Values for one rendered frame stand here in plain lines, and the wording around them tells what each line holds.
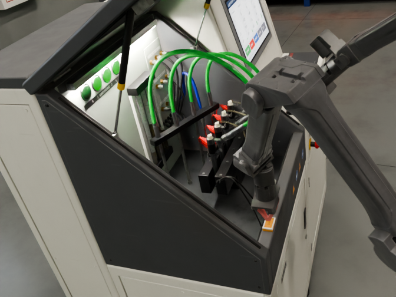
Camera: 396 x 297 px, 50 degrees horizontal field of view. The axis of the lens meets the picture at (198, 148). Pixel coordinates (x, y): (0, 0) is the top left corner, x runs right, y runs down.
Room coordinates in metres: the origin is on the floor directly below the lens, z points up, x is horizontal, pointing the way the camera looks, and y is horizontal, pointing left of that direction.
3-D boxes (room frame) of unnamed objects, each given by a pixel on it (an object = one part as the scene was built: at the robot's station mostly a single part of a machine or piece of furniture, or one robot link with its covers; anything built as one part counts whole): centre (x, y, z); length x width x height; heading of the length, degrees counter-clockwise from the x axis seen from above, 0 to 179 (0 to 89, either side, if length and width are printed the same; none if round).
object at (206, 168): (1.34, -0.10, 0.91); 0.34 x 0.10 x 0.15; 153
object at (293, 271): (1.11, -0.27, 0.45); 0.65 x 0.02 x 0.68; 153
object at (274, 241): (1.12, -0.26, 0.87); 0.62 x 0.04 x 0.16; 153
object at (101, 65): (1.35, 0.19, 1.43); 0.54 x 0.03 x 0.02; 153
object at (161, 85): (1.56, 0.08, 1.20); 0.13 x 0.03 x 0.31; 153
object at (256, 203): (0.93, -0.16, 1.09); 0.10 x 0.07 x 0.07; 154
